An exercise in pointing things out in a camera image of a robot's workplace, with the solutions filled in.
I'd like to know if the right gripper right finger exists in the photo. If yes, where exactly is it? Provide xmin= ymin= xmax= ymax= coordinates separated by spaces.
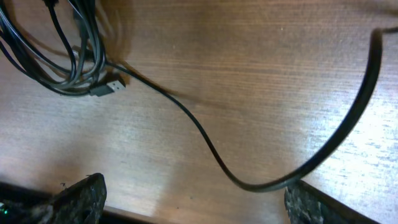
xmin=284 ymin=180 xmax=377 ymax=224

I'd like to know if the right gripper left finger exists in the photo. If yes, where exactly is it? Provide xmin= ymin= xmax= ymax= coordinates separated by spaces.
xmin=30 ymin=173 xmax=107 ymax=224

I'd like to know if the thin black USB cable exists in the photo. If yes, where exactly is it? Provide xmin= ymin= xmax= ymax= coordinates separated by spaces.
xmin=104 ymin=60 xmax=299 ymax=193

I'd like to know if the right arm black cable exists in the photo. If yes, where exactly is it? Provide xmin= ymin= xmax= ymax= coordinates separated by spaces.
xmin=279 ymin=27 xmax=398 ymax=190

